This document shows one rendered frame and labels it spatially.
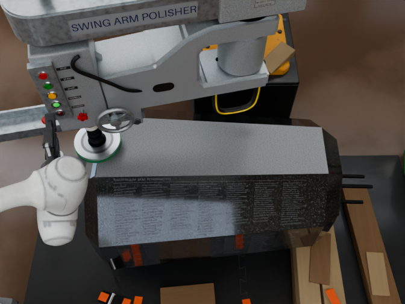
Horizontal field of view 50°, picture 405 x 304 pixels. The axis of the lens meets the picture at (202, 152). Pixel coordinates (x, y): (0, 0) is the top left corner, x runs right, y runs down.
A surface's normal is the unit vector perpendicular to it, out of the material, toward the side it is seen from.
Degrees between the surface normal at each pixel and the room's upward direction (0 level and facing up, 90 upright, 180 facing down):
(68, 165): 33
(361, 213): 0
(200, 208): 45
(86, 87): 90
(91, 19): 90
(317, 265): 0
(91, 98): 90
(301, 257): 0
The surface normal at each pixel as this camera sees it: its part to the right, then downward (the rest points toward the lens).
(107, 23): 0.22, 0.82
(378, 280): 0.00, -0.54
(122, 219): 0.01, 0.22
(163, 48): -0.62, -0.29
